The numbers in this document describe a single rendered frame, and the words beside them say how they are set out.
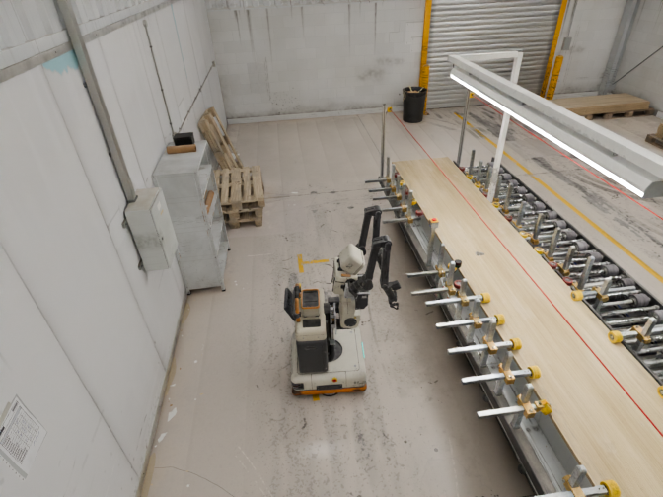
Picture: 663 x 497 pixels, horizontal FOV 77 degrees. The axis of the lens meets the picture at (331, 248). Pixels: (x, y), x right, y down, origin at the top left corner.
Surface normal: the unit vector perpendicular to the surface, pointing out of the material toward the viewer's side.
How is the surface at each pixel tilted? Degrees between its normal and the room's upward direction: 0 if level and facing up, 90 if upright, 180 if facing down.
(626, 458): 0
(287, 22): 90
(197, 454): 0
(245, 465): 0
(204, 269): 90
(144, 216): 90
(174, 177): 90
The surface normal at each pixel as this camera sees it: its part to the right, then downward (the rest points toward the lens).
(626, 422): -0.04, -0.82
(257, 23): 0.13, 0.56
